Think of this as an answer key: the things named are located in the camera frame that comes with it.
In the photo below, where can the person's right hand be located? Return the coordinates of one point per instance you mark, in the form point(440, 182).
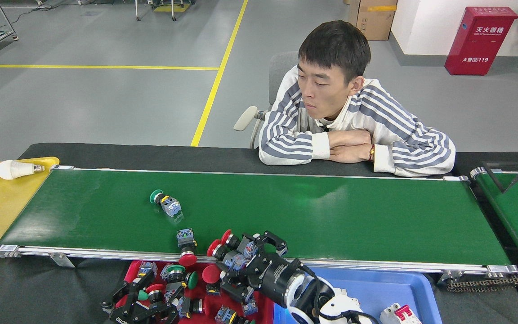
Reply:
point(351, 137)

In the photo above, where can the white circuit breaker red switch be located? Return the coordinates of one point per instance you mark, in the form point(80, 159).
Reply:
point(396, 315)

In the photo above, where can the long green conveyor belt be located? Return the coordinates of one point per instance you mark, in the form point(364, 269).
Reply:
point(331, 216)

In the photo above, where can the blue plastic tray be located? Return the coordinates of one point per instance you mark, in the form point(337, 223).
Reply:
point(403, 288)

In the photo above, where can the brown cardboard box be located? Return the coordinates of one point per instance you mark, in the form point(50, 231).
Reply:
point(373, 20)

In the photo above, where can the white stand on wheels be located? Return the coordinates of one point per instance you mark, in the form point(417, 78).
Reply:
point(137, 11)

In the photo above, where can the red plastic tray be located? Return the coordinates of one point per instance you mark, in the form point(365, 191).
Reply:
point(265, 317)

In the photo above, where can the person's left hand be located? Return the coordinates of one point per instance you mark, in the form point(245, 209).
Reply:
point(353, 154)

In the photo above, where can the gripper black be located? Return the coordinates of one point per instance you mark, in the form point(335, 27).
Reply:
point(142, 319)
point(281, 283)

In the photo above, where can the yellow plastic tray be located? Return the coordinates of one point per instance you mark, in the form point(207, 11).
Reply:
point(2, 207)

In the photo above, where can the white light bulb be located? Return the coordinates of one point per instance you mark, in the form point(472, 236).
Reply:
point(14, 169)

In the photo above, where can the red fire extinguisher box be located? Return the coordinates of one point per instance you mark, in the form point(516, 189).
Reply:
point(481, 42)

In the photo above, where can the person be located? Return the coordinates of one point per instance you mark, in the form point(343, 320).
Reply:
point(398, 135)

